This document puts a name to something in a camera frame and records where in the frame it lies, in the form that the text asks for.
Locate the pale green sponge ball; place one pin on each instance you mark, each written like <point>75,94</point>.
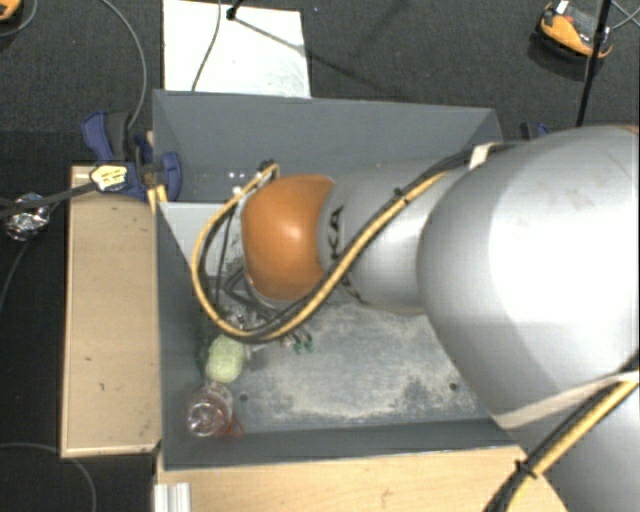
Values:
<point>225,359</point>

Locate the clear plastic bottle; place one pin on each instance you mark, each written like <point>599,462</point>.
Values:
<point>207,412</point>

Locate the grey metal bin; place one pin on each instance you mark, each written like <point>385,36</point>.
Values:
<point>360,370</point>

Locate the pale wood flat board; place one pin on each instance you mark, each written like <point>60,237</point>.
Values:
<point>110,320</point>

